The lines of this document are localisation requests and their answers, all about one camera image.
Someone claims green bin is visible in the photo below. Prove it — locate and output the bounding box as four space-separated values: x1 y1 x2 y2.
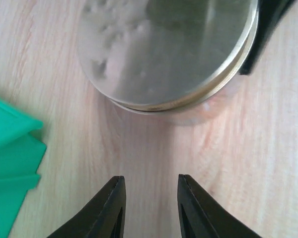
0 100 47 238

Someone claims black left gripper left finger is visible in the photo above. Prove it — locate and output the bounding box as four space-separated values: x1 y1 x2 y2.
49 176 126 238

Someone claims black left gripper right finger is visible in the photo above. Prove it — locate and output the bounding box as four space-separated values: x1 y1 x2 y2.
177 174 260 238

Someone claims clear plastic jar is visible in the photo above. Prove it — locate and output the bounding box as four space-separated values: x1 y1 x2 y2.
114 74 248 126

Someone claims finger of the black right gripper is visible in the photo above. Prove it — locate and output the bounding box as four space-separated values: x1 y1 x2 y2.
239 0 296 75

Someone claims white round jar lid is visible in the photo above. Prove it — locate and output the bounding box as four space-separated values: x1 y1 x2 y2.
78 0 259 113

